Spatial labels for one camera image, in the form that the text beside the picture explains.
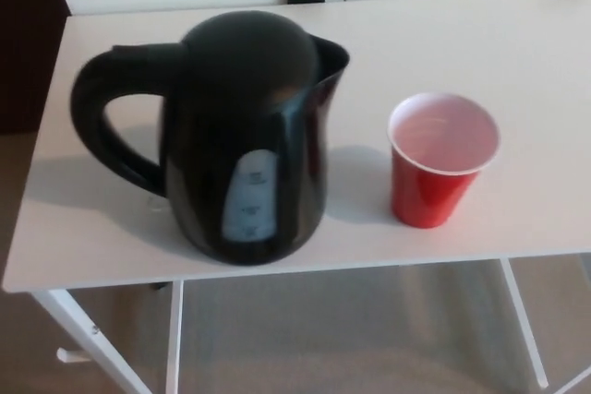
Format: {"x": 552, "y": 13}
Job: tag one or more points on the black electric kettle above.
{"x": 240, "y": 89}

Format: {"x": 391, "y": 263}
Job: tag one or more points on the white table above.
{"x": 461, "y": 43}

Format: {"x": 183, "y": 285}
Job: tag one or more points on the red plastic cup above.
{"x": 429, "y": 200}

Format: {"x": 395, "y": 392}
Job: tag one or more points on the dark brown cabinet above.
{"x": 23, "y": 43}

